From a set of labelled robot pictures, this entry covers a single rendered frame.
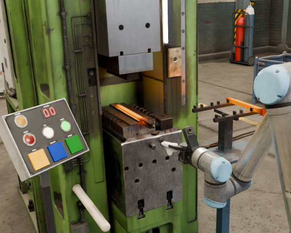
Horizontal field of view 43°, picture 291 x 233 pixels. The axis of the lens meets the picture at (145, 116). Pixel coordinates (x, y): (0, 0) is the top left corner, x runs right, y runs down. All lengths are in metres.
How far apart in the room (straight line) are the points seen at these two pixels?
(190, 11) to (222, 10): 7.94
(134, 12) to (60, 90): 0.55
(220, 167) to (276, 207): 1.79
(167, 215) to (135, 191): 0.30
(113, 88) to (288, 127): 1.47
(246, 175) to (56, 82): 1.04
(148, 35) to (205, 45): 7.98
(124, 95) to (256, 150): 1.23
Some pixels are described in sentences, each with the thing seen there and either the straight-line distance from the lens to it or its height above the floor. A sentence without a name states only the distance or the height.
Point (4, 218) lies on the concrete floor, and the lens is 3.29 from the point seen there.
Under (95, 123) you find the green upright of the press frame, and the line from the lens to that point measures 2.10.
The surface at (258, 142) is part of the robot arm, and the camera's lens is 1.50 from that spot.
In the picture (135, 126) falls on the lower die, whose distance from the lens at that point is 2.04.
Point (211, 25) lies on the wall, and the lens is 10.00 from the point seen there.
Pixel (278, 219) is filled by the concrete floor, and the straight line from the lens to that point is 3.11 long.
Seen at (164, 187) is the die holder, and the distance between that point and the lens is 2.21.
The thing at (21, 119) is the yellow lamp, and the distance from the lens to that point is 1.67.
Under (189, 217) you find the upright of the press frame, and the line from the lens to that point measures 2.72.
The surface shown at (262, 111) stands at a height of 1.03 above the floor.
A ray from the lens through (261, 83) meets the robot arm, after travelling 1.23.
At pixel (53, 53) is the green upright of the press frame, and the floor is 1.39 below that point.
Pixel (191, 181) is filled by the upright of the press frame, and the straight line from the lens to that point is 2.59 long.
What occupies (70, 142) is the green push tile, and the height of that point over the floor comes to 1.02.
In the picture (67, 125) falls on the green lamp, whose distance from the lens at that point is 1.77.
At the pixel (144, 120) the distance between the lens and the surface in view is 2.01.
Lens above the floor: 1.64
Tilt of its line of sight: 18 degrees down
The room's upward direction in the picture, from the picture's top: 2 degrees counter-clockwise
